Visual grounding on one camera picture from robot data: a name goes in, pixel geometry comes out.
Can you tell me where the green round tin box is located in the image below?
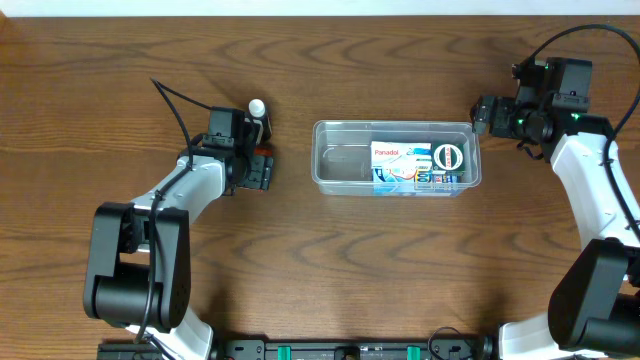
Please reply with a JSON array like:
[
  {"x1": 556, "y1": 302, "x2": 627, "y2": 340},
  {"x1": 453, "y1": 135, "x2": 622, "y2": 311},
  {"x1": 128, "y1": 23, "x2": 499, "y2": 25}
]
[{"x1": 432, "y1": 143, "x2": 465, "y2": 174}]

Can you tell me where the blue Cool Fever box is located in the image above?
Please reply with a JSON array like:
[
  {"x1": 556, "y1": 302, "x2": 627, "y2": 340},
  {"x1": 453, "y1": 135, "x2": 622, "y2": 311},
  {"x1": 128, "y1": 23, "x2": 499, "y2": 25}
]
[{"x1": 372, "y1": 168, "x2": 463, "y2": 194}]

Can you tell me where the white blue Panadol box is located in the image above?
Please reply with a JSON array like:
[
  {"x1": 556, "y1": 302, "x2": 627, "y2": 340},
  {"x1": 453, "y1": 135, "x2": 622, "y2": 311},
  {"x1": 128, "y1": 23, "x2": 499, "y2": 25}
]
[{"x1": 371, "y1": 141, "x2": 433, "y2": 169}]

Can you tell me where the clear plastic container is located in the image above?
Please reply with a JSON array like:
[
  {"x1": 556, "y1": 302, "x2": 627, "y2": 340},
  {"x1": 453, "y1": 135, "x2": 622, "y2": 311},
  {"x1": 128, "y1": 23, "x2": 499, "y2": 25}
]
[{"x1": 311, "y1": 120, "x2": 482, "y2": 197}]

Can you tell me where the red Panadol box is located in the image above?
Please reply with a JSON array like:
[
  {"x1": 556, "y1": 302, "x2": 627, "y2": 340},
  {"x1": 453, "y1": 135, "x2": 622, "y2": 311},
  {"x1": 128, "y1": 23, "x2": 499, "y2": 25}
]
[{"x1": 253, "y1": 145, "x2": 273, "y2": 158}]

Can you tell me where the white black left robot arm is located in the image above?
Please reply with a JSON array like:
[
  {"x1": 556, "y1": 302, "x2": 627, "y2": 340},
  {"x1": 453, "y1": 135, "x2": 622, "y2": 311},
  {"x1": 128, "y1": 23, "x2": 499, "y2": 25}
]
[{"x1": 83, "y1": 99, "x2": 274, "y2": 359}]

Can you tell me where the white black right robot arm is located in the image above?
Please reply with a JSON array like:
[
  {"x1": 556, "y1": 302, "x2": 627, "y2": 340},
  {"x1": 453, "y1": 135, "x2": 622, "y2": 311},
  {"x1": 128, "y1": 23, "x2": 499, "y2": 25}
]
[{"x1": 470, "y1": 57, "x2": 639, "y2": 359}]

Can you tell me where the black bottle white cap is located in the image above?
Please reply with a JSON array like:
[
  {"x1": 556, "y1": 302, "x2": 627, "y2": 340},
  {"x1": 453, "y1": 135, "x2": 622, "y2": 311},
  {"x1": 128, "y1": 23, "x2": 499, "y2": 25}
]
[{"x1": 249, "y1": 99, "x2": 272, "y2": 143}]

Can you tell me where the black mounting rail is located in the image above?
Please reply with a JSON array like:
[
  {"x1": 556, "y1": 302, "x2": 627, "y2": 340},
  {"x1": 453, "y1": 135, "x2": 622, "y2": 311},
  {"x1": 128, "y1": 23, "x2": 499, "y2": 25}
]
[{"x1": 209, "y1": 335, "x2": 499, "y2": 360}]

